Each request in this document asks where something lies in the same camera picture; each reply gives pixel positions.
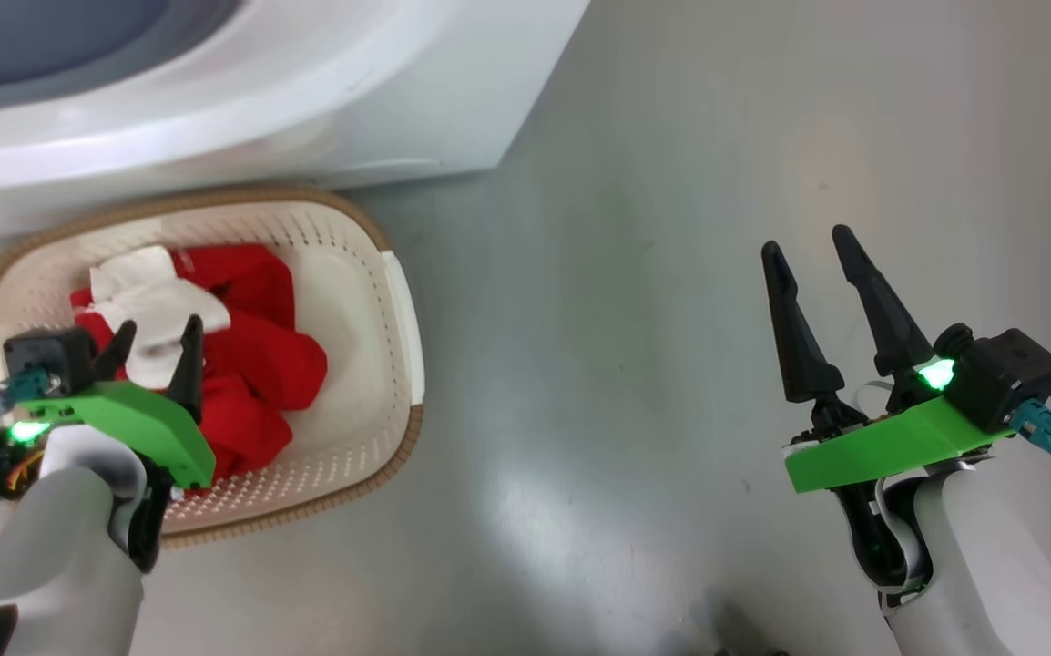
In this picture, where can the white washing machine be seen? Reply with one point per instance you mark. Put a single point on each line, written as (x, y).
(380, 91)

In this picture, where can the red and white garment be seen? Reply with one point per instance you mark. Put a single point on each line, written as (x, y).
(261, 364)

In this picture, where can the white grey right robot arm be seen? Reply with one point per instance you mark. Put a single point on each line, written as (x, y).
(999, 565)

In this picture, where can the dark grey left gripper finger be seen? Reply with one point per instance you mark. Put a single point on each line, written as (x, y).
(188, 374)
(116, 357)

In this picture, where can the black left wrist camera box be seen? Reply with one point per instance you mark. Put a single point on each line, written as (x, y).
(47, 353)

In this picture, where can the cream perforated laundry basket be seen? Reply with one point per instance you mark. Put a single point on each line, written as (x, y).
(352, 301)

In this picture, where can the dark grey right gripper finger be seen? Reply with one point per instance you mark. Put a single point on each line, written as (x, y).
(885, 328)
(799, 346)

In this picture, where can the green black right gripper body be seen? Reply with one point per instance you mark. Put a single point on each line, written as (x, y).
(881, 446)

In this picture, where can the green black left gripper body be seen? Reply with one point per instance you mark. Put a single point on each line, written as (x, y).
(143, 424)

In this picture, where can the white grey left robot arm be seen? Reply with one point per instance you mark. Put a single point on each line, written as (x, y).
(61, 565)

